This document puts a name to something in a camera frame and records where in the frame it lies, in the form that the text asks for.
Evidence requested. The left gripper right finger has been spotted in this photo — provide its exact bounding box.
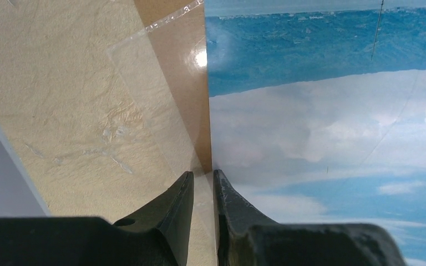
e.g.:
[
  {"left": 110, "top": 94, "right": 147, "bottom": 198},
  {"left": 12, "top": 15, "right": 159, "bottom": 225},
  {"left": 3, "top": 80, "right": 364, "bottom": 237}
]
[{"left": 213, "top": 170, "right": 406, "bottom": 265}]

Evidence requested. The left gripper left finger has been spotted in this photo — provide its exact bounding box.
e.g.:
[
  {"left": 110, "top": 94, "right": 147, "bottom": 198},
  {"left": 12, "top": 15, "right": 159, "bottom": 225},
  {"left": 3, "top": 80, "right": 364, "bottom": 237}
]
[{"left": 0, "top": 172, "right": 194, "bottom": 265}]

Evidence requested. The sky building photo print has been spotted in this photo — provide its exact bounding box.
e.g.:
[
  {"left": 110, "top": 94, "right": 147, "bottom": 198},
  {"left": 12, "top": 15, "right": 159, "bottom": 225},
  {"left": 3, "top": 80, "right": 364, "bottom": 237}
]
[{"left": 205, "top": 1, "right": 426, "bottom": 265}]

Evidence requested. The brown cardboard backing board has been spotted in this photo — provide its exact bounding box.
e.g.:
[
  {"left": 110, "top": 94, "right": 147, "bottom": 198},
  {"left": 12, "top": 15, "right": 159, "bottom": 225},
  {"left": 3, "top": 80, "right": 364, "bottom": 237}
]
[{"left": 134, "top": 1, "right": 212, "bottom": 173}]

